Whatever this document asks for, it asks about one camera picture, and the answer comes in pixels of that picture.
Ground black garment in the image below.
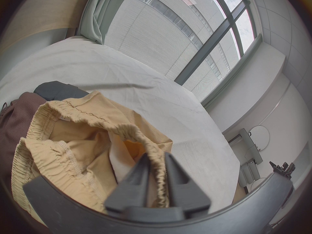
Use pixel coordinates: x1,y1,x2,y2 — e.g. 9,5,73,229
34,81,89,101

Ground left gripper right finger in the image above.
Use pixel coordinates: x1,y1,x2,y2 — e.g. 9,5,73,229
164,152,211,214

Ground brown garment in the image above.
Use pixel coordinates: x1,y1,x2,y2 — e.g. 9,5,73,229
0,92,48,177

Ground grey-green curtain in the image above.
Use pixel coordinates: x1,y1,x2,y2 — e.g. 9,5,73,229
78,0,137,45

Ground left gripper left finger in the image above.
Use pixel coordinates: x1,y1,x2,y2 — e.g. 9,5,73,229
105,153,150,213

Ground window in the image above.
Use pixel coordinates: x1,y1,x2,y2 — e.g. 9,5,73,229
102,0,264,107

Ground yellow shorts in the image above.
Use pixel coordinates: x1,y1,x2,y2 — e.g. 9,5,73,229
11,90,174,219

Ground bed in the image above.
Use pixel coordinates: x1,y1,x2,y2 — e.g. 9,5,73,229
0,0,247,215

